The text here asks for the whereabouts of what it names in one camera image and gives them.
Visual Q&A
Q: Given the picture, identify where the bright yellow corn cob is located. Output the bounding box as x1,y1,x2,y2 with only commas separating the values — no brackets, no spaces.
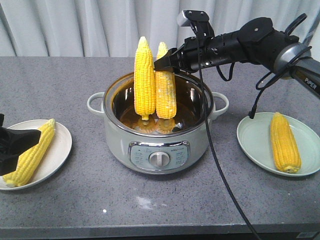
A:
134,36,156,121

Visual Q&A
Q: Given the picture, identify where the white pleated curtain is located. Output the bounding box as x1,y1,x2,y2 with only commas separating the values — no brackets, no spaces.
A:
0,0,320,59

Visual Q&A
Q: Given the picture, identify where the black camera cable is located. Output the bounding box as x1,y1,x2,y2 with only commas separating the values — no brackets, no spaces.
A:
194,21,262,240

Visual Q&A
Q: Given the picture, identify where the orange yellow corn cob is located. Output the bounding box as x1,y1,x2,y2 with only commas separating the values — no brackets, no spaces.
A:
270,112,302,174

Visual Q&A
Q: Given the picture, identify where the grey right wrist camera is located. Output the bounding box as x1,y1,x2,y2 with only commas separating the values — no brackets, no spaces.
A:
176,9,210,27

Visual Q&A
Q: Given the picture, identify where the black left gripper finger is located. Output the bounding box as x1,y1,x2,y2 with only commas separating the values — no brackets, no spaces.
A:
0,153,19,176
0,126,41,155

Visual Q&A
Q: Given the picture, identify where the speckled yellow corn cob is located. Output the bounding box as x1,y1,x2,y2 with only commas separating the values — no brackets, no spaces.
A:
154,41,178,120

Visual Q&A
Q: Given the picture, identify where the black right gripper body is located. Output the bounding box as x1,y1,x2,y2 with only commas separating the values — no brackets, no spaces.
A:
178,33,242,73

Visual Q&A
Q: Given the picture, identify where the green round plate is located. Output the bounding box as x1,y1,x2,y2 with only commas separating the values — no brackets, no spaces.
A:
236,112,320,177

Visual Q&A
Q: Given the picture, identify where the white round plate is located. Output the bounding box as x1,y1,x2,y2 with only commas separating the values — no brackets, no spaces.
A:
0,122,73,191

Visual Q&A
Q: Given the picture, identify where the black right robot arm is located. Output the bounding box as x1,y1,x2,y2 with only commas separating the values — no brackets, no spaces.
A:
154,17,320,96

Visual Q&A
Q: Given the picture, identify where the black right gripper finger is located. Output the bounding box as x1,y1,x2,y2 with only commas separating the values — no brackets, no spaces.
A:
154,48,182,72
166,66,188,74

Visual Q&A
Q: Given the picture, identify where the pale yellow corn cob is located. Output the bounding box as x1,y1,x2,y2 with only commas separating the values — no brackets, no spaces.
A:
2,118,56,187

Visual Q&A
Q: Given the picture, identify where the green electric cooking pot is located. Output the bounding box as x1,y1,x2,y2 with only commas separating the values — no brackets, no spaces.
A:
87,73,229,175

